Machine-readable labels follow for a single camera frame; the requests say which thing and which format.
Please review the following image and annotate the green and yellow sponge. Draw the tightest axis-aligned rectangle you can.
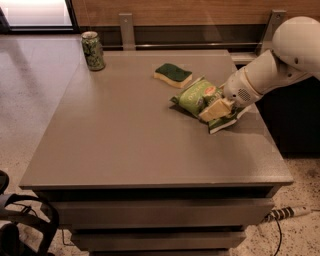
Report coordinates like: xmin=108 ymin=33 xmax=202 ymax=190
xmin=153 ymin=63 xmax=193 ymax=88

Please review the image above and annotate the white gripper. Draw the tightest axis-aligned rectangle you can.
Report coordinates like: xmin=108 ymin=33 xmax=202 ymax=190
xmin=199 ymin=67 xmax=262 ymax=122

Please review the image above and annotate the green jalapeno chip bag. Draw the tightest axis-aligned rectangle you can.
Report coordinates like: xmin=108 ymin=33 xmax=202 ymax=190
xmin=170 ymin=77 xmax=249 ymax=134

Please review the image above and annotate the horizontal metal rail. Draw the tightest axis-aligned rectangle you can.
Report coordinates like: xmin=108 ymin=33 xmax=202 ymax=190
xmin=102 ymin=42 xmax=263 ymax=51

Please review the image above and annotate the metal rail bracket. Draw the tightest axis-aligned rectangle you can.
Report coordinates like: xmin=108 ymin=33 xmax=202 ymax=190
xmin=256 ymin=9 xmax=287 ymax=56
xmin=119 ymin=13 xmax=136 ymax=51

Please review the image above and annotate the grey drawer cabinet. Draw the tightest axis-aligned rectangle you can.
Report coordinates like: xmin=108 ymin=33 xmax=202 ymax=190
xmin=20 ymin=50 xmax=293 ymax=256

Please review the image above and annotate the right metal rail bracket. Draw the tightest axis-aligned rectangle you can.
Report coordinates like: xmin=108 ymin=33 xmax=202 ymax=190
xmin=256 ymin=9 xmax=287 ymax=56

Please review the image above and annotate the white power strip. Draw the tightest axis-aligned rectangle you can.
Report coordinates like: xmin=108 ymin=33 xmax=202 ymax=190
xmin=263 ymin=206 xmax=311 ymax=222

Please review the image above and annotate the black power cable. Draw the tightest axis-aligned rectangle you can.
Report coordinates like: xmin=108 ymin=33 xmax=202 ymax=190
xmin=270 ymin=213 xmax=284 ymax=256

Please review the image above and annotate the black chair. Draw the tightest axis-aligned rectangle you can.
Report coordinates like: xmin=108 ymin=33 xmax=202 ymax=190
xmin=0 ymin=170 xmax=59 ymax=256

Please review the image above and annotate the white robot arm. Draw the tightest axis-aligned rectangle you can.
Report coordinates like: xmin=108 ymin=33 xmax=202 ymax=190
xmin=199 ymin=16 xmax=320 ymax=122

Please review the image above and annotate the left metal rail bracket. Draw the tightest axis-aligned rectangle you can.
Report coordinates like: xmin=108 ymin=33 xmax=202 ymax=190
xmin=119 ymin=13 xmax=136 ymax=51

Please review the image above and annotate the green soda can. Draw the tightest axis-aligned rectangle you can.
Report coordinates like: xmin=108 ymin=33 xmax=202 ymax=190
xmin=81 ymin=31 xmax=105 ymax=71

